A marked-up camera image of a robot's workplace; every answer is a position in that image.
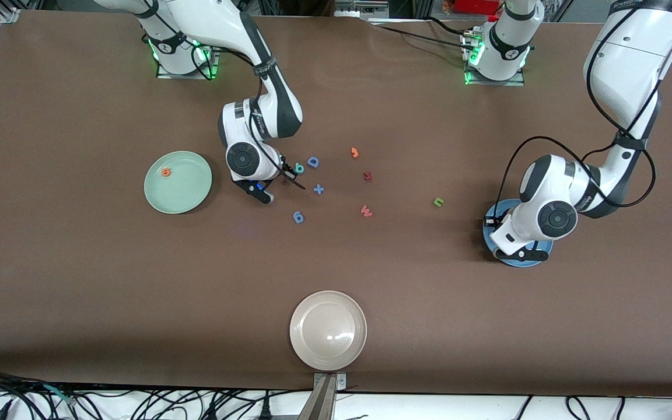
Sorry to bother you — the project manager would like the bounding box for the brown table cover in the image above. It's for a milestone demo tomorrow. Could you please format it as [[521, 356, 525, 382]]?
[[0, 10, 672, 398]]

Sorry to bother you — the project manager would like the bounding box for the aluminium camera mount post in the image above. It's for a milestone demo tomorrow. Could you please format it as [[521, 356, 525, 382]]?
[[298, 372, 348, 420]]

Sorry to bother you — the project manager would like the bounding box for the teal cable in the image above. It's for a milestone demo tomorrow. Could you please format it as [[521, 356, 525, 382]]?
[[41, 382, 77, 406]]

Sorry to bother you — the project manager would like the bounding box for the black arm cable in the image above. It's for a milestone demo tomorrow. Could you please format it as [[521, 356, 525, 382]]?
[[193, 44, 287, 176], [496, 0, 672, 208]]

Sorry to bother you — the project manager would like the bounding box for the thin black table cable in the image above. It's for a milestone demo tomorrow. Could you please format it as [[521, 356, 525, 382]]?
[[426, 16, 472, 37], [380, 24, 471, 50]]

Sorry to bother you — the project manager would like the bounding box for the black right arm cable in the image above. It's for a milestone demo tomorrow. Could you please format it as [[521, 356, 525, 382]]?
[[193, 44, 287, 176]]

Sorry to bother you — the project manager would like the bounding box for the grey metal strip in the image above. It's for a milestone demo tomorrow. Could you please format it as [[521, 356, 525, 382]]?
[[367, 17, 430, 26]]

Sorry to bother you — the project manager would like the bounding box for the pale green plate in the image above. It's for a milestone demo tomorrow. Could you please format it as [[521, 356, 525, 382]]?
[[143, 151, 213, 215]]

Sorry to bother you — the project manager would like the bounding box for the blue plate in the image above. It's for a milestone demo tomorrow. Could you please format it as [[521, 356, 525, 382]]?
[[482, 199, 554, 268]]

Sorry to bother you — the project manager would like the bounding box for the aluminium frame rail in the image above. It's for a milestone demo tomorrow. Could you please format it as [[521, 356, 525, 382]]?
[[335, 0, 390, 17]]

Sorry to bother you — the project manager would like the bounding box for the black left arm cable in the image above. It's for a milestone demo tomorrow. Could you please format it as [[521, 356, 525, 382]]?
[[496, 0, 672, 208]]

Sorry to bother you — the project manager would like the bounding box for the red box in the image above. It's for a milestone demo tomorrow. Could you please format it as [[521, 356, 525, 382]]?
[[453, 0, 501, 15]]

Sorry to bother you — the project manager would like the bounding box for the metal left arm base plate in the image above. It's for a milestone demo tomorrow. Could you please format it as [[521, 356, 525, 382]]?
[[463, 32, 526, 87]]

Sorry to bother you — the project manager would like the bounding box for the beige plate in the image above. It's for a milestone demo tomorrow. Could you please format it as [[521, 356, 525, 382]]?
[[289, 290, 368, 372]]

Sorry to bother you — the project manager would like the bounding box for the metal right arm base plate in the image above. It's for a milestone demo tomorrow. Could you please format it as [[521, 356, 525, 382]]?
[[156, 47, 221, 79]]

